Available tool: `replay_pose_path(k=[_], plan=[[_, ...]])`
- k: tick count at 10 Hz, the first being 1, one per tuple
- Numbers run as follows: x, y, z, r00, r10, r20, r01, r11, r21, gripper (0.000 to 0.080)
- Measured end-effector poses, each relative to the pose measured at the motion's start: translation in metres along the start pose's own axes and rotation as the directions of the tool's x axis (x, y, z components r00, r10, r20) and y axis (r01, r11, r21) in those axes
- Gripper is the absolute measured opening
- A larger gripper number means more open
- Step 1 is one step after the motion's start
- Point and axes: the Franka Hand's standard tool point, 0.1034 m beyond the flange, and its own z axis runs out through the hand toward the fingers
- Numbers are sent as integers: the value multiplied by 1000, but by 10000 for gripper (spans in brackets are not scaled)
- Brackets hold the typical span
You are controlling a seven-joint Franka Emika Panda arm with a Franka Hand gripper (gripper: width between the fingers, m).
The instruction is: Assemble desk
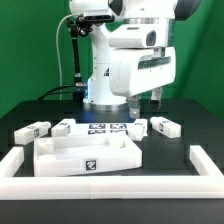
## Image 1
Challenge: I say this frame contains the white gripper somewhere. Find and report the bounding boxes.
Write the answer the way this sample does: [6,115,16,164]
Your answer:
[109,47,176,118]

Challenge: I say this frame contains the white desk top tray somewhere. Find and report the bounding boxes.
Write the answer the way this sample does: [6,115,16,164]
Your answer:
[33,133,142,177]

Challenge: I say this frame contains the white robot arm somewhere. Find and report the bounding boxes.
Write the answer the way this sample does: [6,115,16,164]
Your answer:
[69,0,202,119]

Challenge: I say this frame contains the sheet with fiducial markers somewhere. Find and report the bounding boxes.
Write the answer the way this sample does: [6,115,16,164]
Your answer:
[70,123,134,135]

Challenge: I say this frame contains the black cables at base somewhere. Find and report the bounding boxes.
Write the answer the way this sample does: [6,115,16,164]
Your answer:
[37,84,88,102]

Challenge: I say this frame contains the black camera on stand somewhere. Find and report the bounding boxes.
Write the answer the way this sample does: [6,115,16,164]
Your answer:
[75,14,115,37]

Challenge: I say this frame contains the black camera stand pole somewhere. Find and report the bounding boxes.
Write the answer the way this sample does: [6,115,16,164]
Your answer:
[66,18,82,87]

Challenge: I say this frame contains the white U-shaped frame fence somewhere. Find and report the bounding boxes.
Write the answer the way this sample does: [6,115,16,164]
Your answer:
[0,147,224,200]

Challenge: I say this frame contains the white cable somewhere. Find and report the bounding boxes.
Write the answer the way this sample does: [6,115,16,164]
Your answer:
[55,13,83,100]

